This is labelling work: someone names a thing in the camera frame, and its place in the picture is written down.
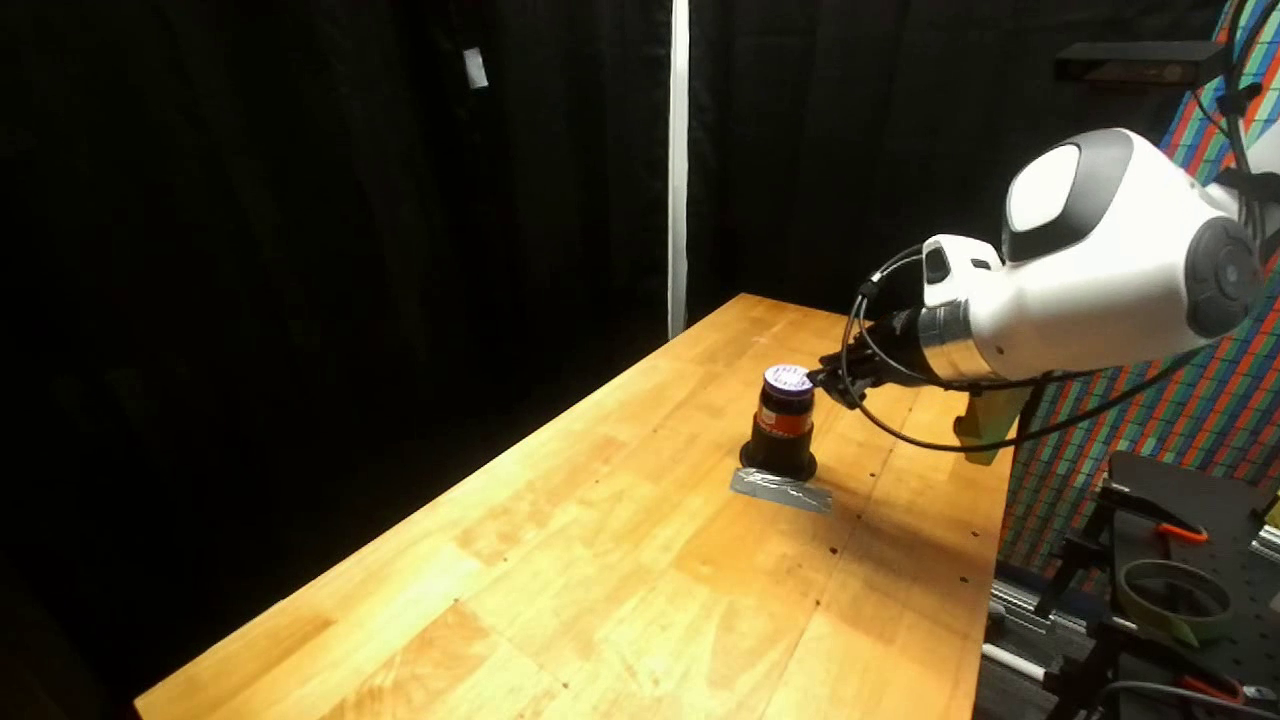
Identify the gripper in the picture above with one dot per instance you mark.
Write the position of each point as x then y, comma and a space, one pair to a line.
890, 345

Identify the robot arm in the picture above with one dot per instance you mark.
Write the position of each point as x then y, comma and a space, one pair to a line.
1100, 280

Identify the strip of silver tape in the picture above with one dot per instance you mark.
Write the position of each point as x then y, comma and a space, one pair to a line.
785, 490

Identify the olive green block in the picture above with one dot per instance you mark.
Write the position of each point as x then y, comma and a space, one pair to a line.
990, 420

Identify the white pole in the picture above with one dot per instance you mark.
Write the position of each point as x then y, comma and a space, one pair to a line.
679, 170

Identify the white rod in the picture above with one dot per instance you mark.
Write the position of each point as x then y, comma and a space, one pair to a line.
1012, 662

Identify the colourful patterned panel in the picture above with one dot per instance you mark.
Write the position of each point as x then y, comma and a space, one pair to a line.
1180, 420

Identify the roll of green tape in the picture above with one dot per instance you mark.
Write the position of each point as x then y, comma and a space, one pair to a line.
1172, 600

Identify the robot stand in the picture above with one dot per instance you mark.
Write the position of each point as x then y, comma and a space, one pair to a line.
1200, 600

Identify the small white tag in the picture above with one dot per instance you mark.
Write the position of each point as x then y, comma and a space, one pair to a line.
476, 68

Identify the black curtain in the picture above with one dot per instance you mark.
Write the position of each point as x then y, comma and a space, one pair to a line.
350, 250

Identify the camera on mount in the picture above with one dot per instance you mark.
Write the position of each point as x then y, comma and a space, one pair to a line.
1135, 64

